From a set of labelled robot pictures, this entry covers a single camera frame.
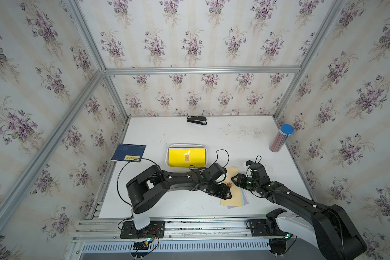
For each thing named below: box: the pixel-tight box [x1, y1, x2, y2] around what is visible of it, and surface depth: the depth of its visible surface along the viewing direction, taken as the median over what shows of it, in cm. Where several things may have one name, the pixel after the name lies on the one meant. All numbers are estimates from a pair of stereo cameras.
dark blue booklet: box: [111, 143, 147, 163], surface depth 103 cm
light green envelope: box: [240, 187, 246, 207], surface depth 83 cm
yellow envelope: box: [167, 146, 206, 168], surface depth 95 cm
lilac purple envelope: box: [226, 187, 250, 210], surface depth 83 cm
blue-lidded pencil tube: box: [269, 124, 296, 153], surface depth 91 cm
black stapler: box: [186, 115, 208, 126], surface depth 118 cm
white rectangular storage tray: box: [165, 143, 208, 169], surface depth 95 cm
